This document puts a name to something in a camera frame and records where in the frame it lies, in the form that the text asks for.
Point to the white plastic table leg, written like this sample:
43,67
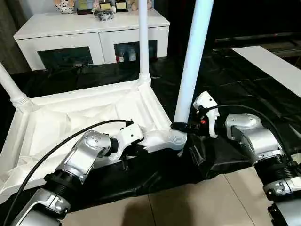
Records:
11,87
144,35
192,58

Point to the white plastic table top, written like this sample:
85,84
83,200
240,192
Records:
70,117

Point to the black mat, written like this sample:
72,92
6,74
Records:
235,89

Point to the white plastic bottle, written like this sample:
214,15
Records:
132,56

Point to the red and white bottle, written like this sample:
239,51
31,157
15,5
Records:
121,58

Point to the flat white board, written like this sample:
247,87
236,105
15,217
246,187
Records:
270,63

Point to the black and white bundle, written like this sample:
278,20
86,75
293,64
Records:
103,16

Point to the small white figurine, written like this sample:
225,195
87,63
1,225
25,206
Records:
113,9

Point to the white cabinet with glass doors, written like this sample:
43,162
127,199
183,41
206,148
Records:
70,28

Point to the white spotted plush toy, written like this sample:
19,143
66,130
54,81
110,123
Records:
64,6

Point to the grey-green curtain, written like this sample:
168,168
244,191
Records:
11,33

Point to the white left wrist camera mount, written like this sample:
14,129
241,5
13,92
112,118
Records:
131,134

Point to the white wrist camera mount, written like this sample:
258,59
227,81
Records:
207,101
131,134

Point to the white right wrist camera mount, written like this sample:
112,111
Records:
207,101

